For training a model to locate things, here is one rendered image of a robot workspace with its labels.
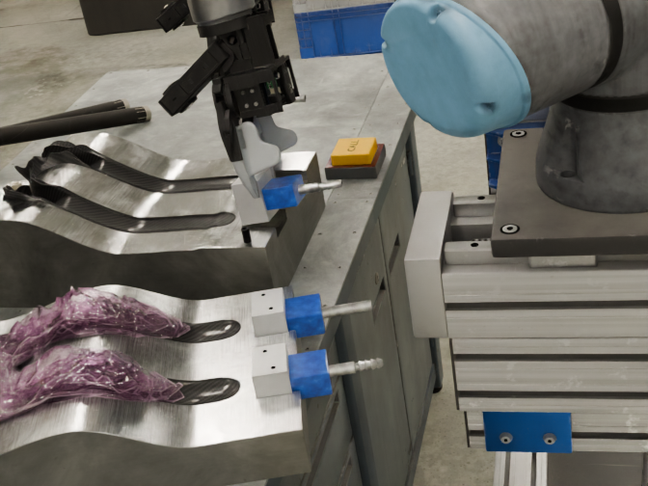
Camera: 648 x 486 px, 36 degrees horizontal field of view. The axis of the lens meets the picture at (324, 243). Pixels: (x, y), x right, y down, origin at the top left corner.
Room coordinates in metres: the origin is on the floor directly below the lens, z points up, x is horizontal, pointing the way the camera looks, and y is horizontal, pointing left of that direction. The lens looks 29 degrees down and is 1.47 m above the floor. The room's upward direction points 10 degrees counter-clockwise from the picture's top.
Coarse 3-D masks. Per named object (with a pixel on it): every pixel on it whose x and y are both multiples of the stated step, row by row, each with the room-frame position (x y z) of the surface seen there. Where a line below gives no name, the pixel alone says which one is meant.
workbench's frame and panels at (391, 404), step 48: (384, 192) 1.35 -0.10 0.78; (384, 240) 1.55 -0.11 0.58; (384, 288) 1.52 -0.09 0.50; (336, 336) 1.21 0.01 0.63; (384, 336) 1.46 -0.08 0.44; (336, 384) 1.18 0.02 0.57; (384, 384) 1.42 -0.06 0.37; (432, 384) 1.77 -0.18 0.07; (336, 432) 1.14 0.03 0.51; (384, 432) 1.37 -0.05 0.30; (288, 480) 0.95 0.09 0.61; (336, 480) 1.10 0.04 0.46; (384, 480) 1.33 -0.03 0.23
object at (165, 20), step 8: (184, 0) 1.42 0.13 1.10; (168, 8) 1.44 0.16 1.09; (176, 8) 1.43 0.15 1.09; (184, 8) 1.42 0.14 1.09; (160, 16) 1.43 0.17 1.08; (168, 16) 1.43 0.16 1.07; (176, 16) 1.43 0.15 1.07; (184, 16) 1.42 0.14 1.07; (160, 24) 1.44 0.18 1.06; (168, 24) 1.43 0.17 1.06; (176, 24) 1.43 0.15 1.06
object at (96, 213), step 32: (32, 160) 1.28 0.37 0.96; (64, 160) 1.30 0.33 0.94; (96, 160) 1.32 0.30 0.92; (32, 192) 1.25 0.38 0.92; (64, 192) 1.22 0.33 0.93; (160, 192) 1.26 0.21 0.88; (128, 224) 1.19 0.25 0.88; (160, 224) 1.17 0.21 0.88; (192, 224) 1.16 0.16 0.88; (224, 224) 1.13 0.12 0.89
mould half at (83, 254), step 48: (96, 144) 1.36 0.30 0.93; (0, 192) 1.41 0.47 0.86; (96, 192) 1.24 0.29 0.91; (144, 192) 1.26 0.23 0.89; (192, 192) 1.24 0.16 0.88; (0, 240) 1.16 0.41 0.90; (48, 240) 1.14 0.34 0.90; (96, 240) 1.13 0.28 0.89; (144, 240) 1.13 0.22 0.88; (192, 240) 1.10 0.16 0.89; (240, 240) 1.07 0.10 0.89; (288, 240) 1.12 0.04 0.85; (0, 288) 1.17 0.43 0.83; (48, 288) 1.14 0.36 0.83; (144, 288) 1.10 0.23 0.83; (192, 288) 1.08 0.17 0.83; (240, 288) 1.06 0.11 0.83
